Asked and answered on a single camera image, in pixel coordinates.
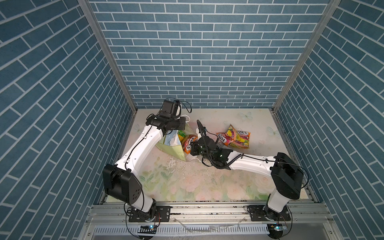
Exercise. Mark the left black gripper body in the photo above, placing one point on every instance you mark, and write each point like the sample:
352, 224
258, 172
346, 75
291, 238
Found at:
179, 121

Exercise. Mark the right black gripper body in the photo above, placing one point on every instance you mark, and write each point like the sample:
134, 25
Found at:
198, 149

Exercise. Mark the orange white snack packet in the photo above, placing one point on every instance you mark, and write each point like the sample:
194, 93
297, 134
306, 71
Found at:
187, 143

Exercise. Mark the pink yellow Fox's candy bag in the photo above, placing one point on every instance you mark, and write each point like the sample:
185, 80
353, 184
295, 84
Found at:
229, 136

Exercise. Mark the pastel printed paper bag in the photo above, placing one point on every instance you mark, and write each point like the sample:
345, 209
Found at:
171, 145

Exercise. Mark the green snack packet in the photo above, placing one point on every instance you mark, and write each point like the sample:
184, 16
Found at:
181, 135

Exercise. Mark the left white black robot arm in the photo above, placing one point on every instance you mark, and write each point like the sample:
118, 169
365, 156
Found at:
121, 180

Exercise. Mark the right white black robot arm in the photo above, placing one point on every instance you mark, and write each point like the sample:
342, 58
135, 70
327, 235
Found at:
286, 175

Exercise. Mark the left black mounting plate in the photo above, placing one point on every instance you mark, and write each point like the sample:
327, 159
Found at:
160, 213

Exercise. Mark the black mounting plate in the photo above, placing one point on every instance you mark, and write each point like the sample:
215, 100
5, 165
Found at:
259, 213
160, 213

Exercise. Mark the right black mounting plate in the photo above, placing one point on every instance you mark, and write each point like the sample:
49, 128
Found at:
259, 213

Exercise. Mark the white slotted cable duct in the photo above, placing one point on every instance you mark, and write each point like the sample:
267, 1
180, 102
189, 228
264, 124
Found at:
179, 230

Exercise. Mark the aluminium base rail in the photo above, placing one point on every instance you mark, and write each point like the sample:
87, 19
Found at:
310, 221

